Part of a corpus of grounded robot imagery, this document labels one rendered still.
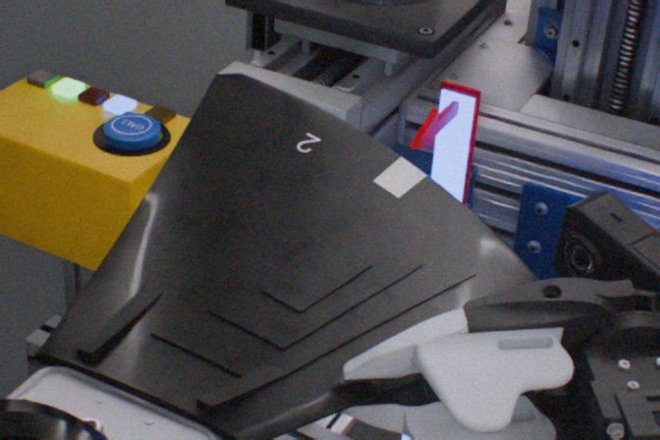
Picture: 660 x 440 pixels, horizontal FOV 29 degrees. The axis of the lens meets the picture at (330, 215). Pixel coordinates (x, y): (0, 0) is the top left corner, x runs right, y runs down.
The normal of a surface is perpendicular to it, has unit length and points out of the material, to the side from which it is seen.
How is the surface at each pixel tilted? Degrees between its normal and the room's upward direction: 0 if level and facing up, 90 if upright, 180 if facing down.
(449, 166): 90
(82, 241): 90
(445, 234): 21
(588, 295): 10
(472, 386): 6
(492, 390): 6
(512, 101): 0
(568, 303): 97
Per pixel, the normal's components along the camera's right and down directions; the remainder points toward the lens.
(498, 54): 0.06, -0.84
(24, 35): 0.87, 0.30
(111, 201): -0.48, 0.45
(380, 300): 0.31, -0.76
